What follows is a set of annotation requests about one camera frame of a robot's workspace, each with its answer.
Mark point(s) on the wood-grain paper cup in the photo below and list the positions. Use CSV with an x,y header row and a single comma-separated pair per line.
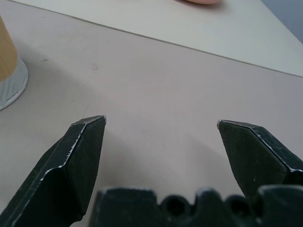
x,y
7,71

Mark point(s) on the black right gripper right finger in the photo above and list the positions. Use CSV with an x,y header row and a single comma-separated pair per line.
x,y
253,156

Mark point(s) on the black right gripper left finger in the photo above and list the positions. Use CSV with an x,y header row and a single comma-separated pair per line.
x,y
71,165

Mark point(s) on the pink round object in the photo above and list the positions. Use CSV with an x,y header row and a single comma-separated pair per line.
x,y
201,1

